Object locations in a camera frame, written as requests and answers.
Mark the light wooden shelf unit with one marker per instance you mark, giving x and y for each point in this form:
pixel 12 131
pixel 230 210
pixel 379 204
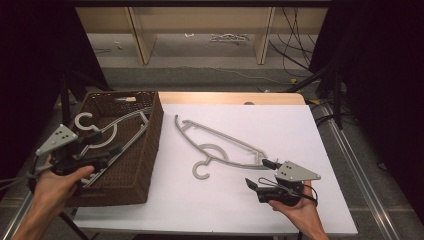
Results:
pixel 200 20

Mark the black metal stand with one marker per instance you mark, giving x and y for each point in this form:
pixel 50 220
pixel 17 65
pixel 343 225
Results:
pixel 336 96
pixel 65 100

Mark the brown wicker basket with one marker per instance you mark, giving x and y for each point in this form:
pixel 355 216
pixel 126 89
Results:
pixel 133 166

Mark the white board mat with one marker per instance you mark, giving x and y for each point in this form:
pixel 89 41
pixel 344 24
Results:
pixel 226 200

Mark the person's right hand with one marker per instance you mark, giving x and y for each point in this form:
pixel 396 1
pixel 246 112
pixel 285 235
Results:
pixel 300 210

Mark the aluminium rail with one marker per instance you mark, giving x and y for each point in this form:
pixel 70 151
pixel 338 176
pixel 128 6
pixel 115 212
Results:
pixel 363 176
pixel 16 216

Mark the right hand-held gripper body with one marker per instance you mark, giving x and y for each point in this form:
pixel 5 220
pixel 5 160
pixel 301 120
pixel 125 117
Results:
pixel 295 175

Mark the person's left hand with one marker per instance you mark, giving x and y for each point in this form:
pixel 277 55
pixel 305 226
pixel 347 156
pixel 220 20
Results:
pixel 56 190

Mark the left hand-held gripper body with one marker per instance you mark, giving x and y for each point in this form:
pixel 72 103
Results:
pixel 58 138

